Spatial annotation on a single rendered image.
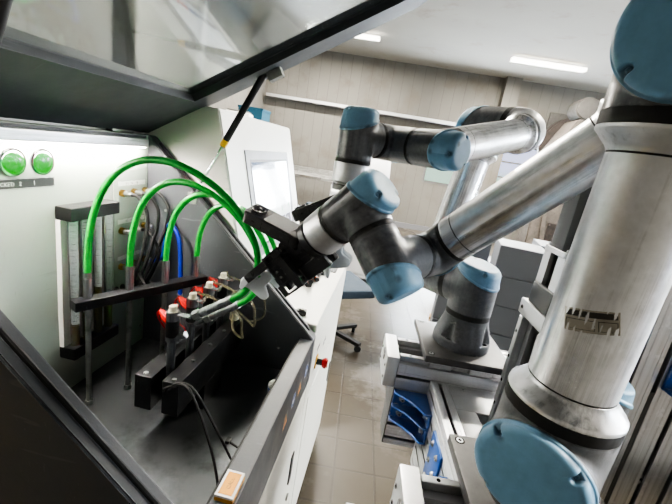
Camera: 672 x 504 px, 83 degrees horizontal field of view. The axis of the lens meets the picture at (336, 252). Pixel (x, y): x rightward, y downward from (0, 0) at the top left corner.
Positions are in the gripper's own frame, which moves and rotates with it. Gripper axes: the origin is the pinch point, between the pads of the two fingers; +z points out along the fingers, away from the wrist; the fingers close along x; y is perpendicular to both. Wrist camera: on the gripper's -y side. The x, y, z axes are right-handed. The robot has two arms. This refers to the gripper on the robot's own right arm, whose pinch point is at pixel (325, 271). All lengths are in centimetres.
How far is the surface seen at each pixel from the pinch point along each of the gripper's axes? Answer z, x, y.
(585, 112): -158, 697, 320
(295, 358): 27.7, 7.5, -5.3
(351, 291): 72, 184, -4
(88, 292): 11, -13, -48
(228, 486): 26.5, -34.6, -5.0
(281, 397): 27.7, -9.2, -4.0
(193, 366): 24.7, -9.9, -24.7
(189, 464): 39.7, -20.7, -18.6
